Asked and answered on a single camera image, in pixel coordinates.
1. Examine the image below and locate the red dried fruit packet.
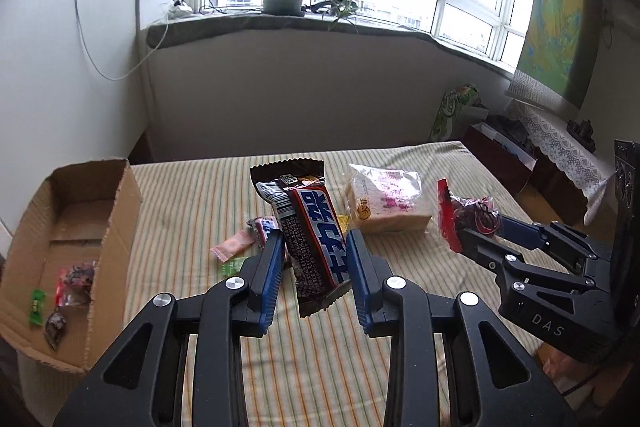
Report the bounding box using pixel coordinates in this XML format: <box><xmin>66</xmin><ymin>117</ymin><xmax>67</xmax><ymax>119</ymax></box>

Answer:
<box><xmin>437</xmin><ymin>179</ymin><xmax>501</xmax><ymax>254</ymax></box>

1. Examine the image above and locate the packaged toast bread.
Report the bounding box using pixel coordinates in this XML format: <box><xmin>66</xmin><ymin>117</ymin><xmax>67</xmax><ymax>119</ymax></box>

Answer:
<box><xmin>344</xmin><ymin>164</ymin><xmax>432</xmax><ymax>234</ymax></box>

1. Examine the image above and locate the large snickers bar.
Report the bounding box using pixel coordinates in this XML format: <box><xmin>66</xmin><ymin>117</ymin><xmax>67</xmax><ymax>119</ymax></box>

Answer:
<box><xmin>250</xmin><ymin>158</ymin><xmax>350</xmax><ymax>317</ymax></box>

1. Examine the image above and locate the black white candy packet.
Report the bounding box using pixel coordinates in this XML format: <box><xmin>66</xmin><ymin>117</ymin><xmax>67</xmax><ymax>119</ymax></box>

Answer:
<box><xmin>43</xmin><ymin>308</ymin><xmax>66</xmax><ymax>351</ymax></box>

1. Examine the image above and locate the dark red box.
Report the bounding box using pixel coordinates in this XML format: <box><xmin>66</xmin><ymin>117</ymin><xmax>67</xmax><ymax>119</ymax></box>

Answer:
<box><xmin>462</xmin><ymin>124</ymin><xmax>536</xmax><ymax>195</ymax></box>

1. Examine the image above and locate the lace covered side table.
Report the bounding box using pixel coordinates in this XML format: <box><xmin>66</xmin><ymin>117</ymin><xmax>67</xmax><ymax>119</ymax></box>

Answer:
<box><xmin>506</xmin><ymin>69</ymin><xmax>613</xmax><ymax>225</ymax></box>

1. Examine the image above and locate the striped table cloth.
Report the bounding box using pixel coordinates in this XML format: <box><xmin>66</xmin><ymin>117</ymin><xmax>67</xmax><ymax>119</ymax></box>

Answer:
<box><xmin>16</xmin><ymin>140</ymin><xmax>576</xmax><ymax>427</ymax></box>

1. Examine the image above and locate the brown cardboard box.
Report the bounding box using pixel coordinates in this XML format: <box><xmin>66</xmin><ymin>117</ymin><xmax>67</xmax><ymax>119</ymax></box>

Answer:
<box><xmin>1</xmin><ymin>159</ymin><xmax>142</xmax><ymax>374</ymax></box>

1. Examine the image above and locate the clear green candy packet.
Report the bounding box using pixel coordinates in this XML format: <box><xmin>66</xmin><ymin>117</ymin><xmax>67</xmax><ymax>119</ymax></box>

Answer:
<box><xmin>221</xmin><ymin>256</ymin><xmax>247</xmax><ymax>277</ymax></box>

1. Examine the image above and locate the pink candy wrapper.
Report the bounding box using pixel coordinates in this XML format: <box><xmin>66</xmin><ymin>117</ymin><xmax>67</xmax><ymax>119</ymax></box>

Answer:
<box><xmin>210</xmin><ymin>230</ymin><xmax>255</xmax><ymax>263</ymax></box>

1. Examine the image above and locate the yellow snack packet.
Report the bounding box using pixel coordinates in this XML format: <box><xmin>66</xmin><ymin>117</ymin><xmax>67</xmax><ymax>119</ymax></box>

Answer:
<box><xmin>337</xmin><ymin>215</ymin><xmax>350</xmax><ymax>234</ymax></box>

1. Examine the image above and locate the green paper bag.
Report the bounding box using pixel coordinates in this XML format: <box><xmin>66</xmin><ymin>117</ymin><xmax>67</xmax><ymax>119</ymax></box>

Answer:
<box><xmin>430</xmin><ymin>83</ymin><xmax>489</xmax><ymax>142</ymax></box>

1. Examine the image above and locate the white cabinet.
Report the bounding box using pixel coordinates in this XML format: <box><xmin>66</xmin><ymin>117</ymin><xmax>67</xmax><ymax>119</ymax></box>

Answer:
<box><xmin>1</xmin><ymin>0</ymin><xmax>148</xmax><ymax>251</ymax></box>

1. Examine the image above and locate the small trailing plant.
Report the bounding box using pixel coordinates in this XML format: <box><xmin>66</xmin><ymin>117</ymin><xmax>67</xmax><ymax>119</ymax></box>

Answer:
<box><xmin>303</xmin><ymin>0</ymin><xmax>360</xmax><ymax>32</ymax></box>

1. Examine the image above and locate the wall map poster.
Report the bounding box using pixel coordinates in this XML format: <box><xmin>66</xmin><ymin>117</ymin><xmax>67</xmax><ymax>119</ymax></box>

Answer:
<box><xmin>516</xmin><ymin>0</ymin><xmax>602</xmax><ymax>109</ymax></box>

